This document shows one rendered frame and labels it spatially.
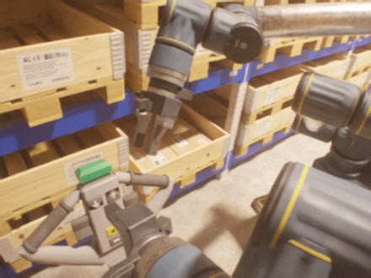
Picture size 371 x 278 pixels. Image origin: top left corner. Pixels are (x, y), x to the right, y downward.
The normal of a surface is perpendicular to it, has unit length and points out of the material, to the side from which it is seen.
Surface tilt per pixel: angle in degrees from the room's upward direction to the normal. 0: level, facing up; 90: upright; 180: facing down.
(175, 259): 16
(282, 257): 52
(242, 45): 90
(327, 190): 6
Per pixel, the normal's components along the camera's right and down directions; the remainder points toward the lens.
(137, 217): -0.10, -0.91
